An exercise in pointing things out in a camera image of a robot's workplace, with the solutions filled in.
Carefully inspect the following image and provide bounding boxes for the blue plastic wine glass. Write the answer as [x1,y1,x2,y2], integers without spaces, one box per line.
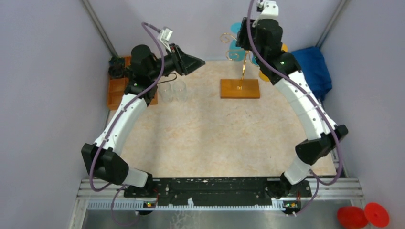
[228,22,245,62]

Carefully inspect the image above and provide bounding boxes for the yellow plastic wine glass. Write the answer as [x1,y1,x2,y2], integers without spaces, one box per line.
[259,43,288,82]

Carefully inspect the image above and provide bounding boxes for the gold wire glass rack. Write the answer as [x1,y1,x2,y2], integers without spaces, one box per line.
[220,48,260,99]

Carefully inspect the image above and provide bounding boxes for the clear ribbed wine glass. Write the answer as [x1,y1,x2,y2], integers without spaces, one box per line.
[158,82,174,103]

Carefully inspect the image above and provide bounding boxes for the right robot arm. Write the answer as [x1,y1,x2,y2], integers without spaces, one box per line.
[236,17,348,198]

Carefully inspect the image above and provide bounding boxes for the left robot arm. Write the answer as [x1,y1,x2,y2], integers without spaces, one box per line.
[81,43,205,188]

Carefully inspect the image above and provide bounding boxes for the red plastic wine glass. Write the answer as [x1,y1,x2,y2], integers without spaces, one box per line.
[337,202,390,229]

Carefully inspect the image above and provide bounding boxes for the black parts in tray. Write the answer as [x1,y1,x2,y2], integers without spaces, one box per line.
[108,56,130,80]

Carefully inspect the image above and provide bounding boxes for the orange compartment tray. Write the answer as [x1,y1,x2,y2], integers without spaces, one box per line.
[107,56,153,111]

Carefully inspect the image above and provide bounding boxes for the blue cloth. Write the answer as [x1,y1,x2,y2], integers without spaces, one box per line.
[292,46,332,103]

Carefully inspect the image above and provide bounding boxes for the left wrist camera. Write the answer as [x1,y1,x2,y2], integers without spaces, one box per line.
[158,27,173,50]

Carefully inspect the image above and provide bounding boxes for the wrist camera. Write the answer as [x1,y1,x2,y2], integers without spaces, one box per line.
[256,0,279,20]
[158,27,173,50]

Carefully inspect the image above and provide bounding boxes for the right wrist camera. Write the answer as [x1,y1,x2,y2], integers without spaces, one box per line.
[256,0,279,20]

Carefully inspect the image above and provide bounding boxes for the black mounting base rail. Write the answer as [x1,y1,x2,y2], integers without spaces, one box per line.
[124,177,312,207]

